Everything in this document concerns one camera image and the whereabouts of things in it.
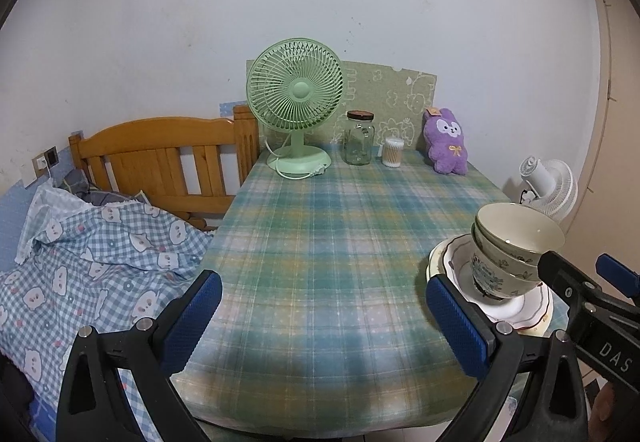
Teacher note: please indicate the beige floral bowl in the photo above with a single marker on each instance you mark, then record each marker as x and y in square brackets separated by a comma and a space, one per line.
[520, 227]
[492, 256]
[492, 279]

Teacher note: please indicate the glass jar with brown lid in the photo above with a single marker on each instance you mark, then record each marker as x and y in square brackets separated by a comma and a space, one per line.
[359, 147]

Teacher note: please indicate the cotton swab container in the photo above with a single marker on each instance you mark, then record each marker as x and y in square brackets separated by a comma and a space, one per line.
[393, 155]

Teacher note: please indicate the green desk fan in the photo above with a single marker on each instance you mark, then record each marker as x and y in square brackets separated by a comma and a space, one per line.
[295, 90]

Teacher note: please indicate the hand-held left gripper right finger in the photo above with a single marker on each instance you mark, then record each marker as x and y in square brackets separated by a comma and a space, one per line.
[457, 327]

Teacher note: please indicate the white clip fan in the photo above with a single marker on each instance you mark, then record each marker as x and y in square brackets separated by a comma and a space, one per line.
[555, 187]

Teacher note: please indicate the blue checkered bear blanket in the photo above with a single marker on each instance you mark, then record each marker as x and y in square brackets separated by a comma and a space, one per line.
[100, 262]

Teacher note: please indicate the grey cloth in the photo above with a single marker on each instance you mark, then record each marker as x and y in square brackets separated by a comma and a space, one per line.
[107, 197]

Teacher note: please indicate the purple plush toy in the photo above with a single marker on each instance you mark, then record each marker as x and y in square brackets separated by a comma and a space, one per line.
[447, 147]

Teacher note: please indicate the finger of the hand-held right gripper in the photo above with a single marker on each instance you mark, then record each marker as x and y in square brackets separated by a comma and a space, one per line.
[617, 272]
[560, 272]

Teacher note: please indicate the wooden bed headboard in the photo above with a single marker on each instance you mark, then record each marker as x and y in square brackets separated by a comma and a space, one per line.
[150, 137]

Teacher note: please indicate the wall socket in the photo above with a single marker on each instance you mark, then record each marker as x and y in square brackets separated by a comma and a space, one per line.
[49, 156]

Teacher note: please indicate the dark cloth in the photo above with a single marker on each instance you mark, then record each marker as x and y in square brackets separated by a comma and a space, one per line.
[15, 387]

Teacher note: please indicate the person's right hand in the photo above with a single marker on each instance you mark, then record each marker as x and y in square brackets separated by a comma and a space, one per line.
[604, 414]

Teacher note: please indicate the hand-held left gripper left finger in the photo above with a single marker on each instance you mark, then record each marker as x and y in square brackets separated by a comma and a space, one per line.
[192, 322]

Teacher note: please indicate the green patterned wall board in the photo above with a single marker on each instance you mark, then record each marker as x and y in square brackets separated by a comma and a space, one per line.
[390, 92]

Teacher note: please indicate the plaid tablecloth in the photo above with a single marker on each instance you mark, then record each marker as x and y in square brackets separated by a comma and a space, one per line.
[325, 247]

